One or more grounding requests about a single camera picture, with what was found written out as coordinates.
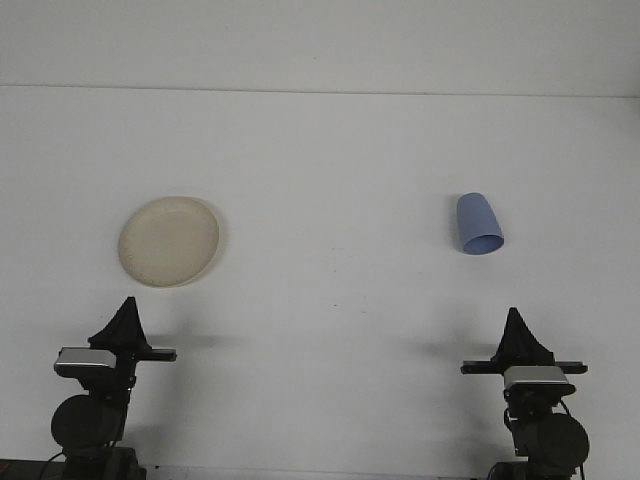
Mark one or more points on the pale blue cup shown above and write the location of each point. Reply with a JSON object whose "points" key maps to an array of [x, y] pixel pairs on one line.
{"points": [[475, 217]]}

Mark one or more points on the pale cream round plate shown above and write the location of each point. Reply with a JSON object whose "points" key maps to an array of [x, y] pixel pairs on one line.
{"points": [[165, 240]]}

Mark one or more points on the dark panel with orange edge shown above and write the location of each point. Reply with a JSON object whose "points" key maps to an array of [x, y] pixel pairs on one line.
{"points": [[20, 470]]}

